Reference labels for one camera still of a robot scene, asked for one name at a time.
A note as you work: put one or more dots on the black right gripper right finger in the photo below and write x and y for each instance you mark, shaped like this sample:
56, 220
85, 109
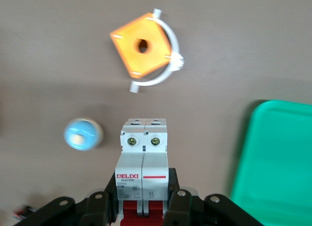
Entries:
185, 204

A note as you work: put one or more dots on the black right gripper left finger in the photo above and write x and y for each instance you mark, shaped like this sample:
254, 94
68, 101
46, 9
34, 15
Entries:
97, 206

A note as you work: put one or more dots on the white red circuit breaker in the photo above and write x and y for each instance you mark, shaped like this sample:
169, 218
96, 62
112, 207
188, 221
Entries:
142, 162

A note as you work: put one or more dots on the blue dome buzzer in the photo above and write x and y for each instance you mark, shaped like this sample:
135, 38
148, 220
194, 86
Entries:
81, 134

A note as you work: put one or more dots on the green plastic tray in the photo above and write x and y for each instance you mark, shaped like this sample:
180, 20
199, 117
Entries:
275, 162

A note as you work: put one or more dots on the white curved plastic arc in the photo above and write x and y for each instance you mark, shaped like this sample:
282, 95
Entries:
170, 58

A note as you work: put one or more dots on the orange button box with hole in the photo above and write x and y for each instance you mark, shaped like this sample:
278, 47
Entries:
142, 44

